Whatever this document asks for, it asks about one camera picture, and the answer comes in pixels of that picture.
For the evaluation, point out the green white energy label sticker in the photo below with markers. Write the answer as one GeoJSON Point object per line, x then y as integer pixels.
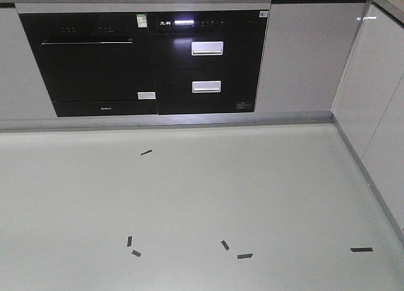
{"type": "Point", "coordinates": [141, 20]}

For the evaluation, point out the silver drawer handle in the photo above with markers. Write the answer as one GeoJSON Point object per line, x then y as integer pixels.
{"type": "Point", "coordinates": [206, 86]}
{"type": "Point", "coordinates": [207, 48]}

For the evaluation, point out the black tape strip left lower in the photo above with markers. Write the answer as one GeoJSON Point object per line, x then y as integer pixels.
{"type": "Point", "coordinates": [136, 253]}

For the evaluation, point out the black tape strip right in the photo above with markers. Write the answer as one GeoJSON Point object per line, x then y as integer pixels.
{"type": "Point", "coordinates": [361, 249]}

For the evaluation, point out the lower silver drawer handle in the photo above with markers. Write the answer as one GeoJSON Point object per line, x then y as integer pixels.
{"type": "Point", "coordinates": [206, 86]}

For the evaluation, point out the black built-in sterilizer cabinet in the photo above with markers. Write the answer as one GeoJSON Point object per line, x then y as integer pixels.
{"type": "Point", "coordinates": [174, 68]}

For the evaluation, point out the black tape strip middle upper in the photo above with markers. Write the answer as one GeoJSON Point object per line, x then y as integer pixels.
{"type": "Point", "coordinates": [225, 245]}

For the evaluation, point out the upper silver drawer handle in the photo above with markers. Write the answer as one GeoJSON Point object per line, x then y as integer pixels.
{"type": "Point", "coordinates": [207, 48]}

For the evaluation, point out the black tape strip middle lower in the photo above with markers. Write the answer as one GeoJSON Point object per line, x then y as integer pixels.
{"type": "Point", "coordinates": [245, 256]}

